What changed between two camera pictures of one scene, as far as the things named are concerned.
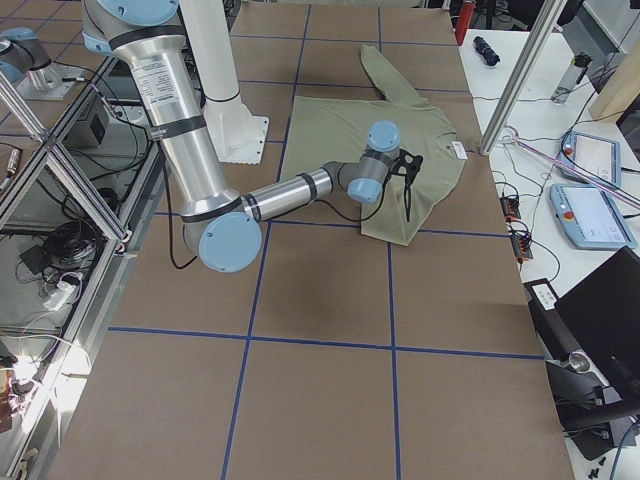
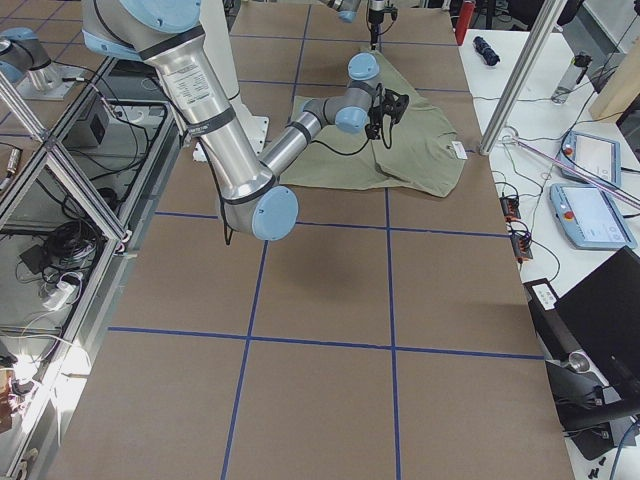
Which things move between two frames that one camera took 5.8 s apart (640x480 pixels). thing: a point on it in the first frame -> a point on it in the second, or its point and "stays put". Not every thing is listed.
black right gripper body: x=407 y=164 -> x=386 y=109
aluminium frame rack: x=73 y=205 stays put
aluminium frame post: x=522 y=75 stays put
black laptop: x=600 y=320 stays put
